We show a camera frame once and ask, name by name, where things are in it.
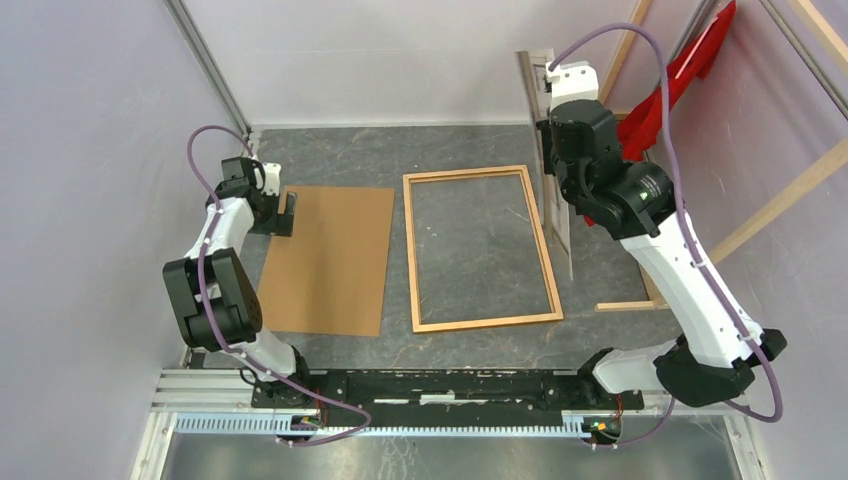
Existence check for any plant window photo print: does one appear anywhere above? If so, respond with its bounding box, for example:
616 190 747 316
516 47 576 280

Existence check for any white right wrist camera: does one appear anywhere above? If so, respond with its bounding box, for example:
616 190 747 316
545 61 599 110

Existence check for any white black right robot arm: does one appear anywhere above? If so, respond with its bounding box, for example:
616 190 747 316
537 99 787 409

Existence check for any left controller board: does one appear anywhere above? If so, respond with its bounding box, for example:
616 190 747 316
290 414 325 435

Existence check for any controller board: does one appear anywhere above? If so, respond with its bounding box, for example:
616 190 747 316
581 418 623 445
290 414 325 435

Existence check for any red cloth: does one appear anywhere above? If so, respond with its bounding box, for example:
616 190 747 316
582 1 738 228

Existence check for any aluminium rail frame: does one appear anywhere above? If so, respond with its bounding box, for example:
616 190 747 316
130 1 769 479

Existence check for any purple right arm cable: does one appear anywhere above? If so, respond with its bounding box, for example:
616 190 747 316
548 23 785 449

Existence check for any right controller board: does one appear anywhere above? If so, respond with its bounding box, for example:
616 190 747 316
581 418 623 445

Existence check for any light wooden beam structure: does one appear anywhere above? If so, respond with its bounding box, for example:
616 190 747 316
594 1 847 313

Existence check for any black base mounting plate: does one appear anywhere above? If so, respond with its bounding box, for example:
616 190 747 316
251 369 645 428

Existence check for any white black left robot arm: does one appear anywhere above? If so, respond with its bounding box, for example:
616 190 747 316
162 157 314 408

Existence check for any brown fibreboard backing board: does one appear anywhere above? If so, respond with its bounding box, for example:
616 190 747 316
258 185 396 337

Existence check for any golden wooden picture frame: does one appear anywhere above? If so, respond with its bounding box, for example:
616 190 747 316
403 165 564 333

